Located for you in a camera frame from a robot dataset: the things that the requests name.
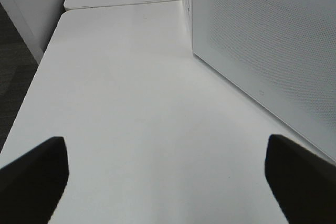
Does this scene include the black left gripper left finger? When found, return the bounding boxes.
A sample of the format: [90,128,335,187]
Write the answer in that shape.
[1,136,69,223]

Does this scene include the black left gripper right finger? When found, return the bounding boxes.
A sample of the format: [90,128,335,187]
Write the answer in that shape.
[264,134,335,223]

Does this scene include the white table leg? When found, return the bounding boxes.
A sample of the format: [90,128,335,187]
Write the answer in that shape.
[1,0,44,64]

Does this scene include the white microwave door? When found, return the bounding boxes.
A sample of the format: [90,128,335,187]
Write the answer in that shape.
[191,0,335,158]

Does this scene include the white microwave oven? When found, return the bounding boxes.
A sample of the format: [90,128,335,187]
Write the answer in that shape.
[183,0,195,51]

